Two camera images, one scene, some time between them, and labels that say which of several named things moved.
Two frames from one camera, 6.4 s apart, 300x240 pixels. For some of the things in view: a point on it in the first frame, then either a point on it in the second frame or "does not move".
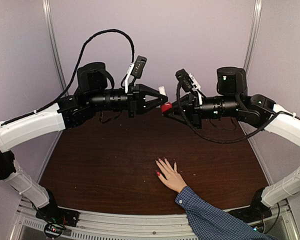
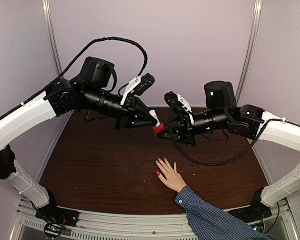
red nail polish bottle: x=166 y=106 to x=159 y=129
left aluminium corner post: x=51 y=29 does not move
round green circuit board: x=53 y=230 does not move
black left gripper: x=137 y=103 to x=129 y=113
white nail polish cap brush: x=162 y=90 to x=153 y=113
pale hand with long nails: x=173 y=178 does not move
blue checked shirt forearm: x=208 y=222 does not move
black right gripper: x=189 y=103 to x=183 y=127
